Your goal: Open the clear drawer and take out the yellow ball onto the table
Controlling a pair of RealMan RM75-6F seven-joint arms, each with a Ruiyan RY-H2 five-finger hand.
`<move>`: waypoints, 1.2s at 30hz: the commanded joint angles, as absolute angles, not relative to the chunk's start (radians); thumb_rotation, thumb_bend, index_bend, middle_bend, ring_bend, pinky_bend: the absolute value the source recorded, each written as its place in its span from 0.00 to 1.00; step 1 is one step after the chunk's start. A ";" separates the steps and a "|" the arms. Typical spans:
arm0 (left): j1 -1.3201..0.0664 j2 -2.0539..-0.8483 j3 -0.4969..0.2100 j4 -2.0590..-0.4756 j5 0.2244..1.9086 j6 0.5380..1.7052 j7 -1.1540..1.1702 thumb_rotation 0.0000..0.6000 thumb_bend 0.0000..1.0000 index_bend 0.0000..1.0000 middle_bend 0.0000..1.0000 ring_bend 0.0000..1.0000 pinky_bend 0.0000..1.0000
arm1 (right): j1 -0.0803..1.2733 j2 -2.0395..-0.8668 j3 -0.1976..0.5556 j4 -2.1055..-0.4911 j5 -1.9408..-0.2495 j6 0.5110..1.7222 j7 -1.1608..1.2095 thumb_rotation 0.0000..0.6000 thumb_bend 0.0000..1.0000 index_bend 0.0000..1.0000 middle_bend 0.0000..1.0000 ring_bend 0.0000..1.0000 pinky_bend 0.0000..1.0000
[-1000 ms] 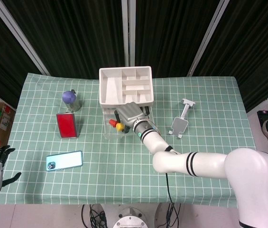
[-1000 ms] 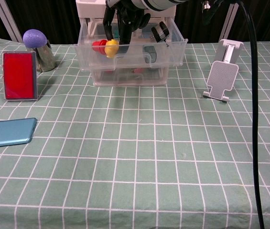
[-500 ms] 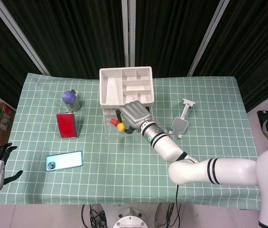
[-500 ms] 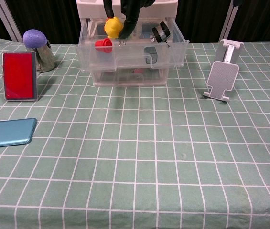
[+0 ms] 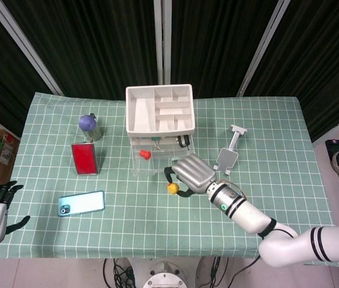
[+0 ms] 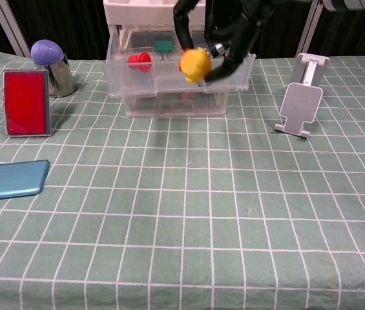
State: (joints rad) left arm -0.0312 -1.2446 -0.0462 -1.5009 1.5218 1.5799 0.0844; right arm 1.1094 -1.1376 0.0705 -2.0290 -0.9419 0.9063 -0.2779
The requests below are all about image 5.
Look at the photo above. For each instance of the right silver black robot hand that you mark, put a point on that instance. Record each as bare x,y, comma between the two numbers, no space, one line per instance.
194,172

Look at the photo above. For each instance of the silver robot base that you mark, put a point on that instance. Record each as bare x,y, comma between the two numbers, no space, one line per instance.
164,276

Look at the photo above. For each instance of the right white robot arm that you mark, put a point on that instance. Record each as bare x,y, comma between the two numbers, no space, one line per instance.
277,240

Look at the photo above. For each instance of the white plastic drawer unit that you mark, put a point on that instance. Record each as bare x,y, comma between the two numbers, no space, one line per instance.
140,114

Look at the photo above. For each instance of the black silver binder clip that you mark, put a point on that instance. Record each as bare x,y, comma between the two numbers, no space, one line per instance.
183,141

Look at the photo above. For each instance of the grey folding phone stand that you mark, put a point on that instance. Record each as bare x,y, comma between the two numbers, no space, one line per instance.
227,157

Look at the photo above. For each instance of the green binder clip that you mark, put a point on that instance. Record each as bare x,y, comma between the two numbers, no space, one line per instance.
156,141

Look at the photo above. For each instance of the green checkered tablecloth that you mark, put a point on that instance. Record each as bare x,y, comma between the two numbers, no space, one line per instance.
145,228

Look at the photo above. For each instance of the light blue smartphone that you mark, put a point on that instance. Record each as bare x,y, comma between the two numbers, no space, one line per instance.
82,203

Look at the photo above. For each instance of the silver metal cup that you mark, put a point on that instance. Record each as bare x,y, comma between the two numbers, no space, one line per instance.
95,133

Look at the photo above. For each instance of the red pad in clear case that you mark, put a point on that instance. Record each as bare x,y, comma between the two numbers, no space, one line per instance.
84,157

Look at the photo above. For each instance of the purple egg sponge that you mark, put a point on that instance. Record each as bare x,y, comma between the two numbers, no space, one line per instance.
86,122

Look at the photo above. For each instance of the white frame pole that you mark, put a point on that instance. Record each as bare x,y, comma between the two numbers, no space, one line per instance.
262,48
25,45
162,42

